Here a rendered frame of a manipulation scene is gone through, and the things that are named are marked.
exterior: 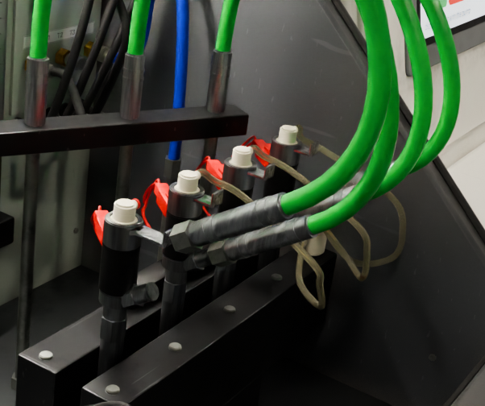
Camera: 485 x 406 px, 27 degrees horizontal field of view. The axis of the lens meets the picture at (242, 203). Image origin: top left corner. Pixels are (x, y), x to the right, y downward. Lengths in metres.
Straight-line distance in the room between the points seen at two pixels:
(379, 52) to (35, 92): 0.36
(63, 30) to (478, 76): 0.56
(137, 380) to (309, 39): 0.38
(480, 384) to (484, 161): 0.48
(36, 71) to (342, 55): 0.29
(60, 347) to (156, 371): 0.08
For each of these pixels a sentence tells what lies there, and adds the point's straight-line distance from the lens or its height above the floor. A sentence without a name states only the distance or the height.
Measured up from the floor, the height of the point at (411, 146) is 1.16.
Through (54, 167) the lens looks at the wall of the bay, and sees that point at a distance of 1.12.
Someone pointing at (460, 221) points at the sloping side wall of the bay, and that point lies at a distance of 0.95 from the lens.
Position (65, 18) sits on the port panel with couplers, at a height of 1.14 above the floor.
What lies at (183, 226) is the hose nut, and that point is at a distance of 0.70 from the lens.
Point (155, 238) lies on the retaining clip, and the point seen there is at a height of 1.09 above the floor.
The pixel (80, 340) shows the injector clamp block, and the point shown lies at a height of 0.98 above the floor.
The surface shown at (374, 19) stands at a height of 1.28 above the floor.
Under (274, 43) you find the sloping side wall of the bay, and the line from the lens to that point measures 0.99.
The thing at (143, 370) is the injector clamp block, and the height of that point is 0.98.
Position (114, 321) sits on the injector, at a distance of 0.77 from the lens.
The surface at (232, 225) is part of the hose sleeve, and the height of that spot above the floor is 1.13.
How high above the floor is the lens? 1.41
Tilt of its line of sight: 24 degrees down
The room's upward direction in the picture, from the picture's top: 8 degrees clockwise
